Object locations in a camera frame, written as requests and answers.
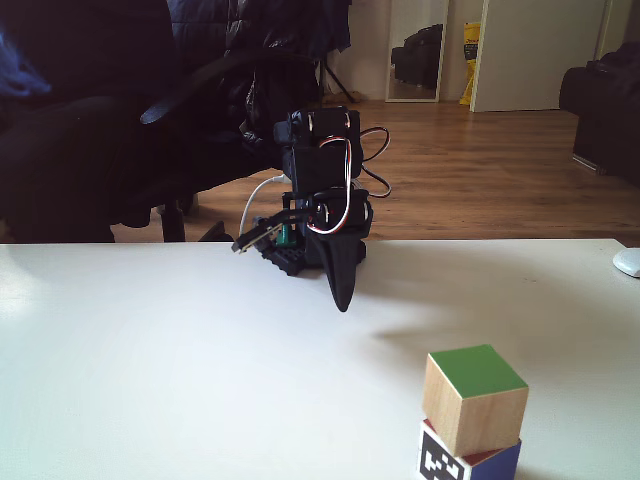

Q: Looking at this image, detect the wooden cube green face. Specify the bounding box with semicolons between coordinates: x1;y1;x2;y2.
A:
422;343;530;458

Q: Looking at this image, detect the red blue marker cube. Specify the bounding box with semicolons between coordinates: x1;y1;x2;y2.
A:
414;418;524;480

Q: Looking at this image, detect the black stand leg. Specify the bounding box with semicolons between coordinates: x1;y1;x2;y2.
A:
319;49;359;105

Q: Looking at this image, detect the yellow bag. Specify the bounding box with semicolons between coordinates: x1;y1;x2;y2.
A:
458;21;482;106

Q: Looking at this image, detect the black office chair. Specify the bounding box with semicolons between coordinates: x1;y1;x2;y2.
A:
109;49;321;244

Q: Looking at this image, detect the dark blue puffer jacket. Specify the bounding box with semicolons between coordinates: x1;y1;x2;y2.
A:
167;0;351;171

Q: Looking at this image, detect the white door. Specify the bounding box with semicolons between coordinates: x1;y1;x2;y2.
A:
469;0;614;114

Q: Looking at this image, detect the black sofa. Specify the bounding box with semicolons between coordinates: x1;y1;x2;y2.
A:
558;42;640;190

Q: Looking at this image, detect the white rounded object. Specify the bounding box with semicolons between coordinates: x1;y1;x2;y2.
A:
612;247;640;279

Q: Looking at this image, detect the person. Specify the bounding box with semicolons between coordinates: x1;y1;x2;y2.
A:
0;0;171;244

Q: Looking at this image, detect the red white servo wire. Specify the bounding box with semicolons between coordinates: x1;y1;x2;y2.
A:
358;127;394;200
305;112;374;236

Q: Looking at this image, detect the black gripper camera mount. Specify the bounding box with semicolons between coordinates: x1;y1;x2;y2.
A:
231;209;314;255

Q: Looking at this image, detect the white usb cable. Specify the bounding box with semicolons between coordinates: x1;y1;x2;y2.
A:
238;173;289;246

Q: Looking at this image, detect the standing wall mirror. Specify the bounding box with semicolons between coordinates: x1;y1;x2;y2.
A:
384;0;450;104

